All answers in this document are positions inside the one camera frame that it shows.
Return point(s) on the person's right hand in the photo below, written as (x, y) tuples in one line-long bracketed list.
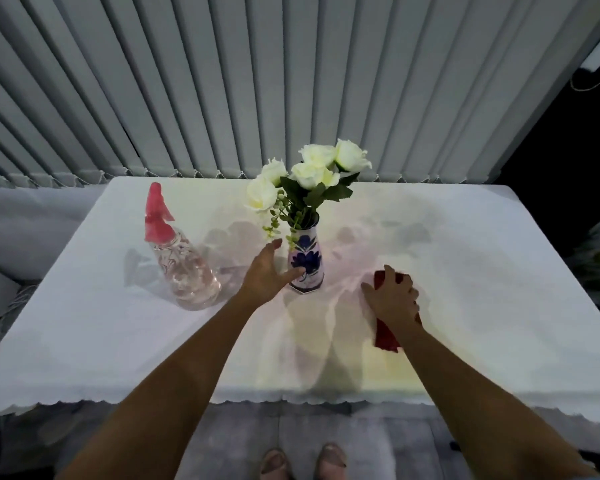
[(392, 302)]

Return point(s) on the person's left hand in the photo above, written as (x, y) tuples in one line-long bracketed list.
[(265, 277)]

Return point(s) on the person's left thumb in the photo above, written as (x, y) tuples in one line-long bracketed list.
[(294, 274)]

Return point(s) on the person's right thumb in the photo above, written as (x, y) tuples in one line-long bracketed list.
[(368, 293)]

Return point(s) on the red cloth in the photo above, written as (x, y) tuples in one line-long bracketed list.
[(385, 339)]

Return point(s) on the person's left forearm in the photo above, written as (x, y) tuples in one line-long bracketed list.
[(180, 384)]

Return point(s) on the person's right forearm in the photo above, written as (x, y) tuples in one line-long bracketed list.
[(480, 409)]

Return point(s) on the blue and white floral vase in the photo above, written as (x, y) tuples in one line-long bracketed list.
[(310, 254)]

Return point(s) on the green stems and leaves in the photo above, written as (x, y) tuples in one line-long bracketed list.
[(312, 197)]

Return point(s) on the white rose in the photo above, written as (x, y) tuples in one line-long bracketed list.
[(260, 193), (351, 155), (318, 154), (273, 170), (307, 174)]

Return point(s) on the clear spray bottle pink trigger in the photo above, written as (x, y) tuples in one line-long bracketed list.
[(185, 274)]

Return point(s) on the white tablecloth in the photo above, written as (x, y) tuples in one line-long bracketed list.
[(480, 294)]

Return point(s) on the person's right shoe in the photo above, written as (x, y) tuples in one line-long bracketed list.
[(331, 462)]

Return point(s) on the person's shoe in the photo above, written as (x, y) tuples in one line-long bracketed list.
[(275, 465), (331, 462)]

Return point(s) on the person's left shoe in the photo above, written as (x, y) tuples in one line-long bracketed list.
[(275, 465)]

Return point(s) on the grey vertical blinds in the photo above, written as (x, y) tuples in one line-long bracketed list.
[(230, 69)]

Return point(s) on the grey sofa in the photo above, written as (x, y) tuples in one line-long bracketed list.
[(20, 229)]

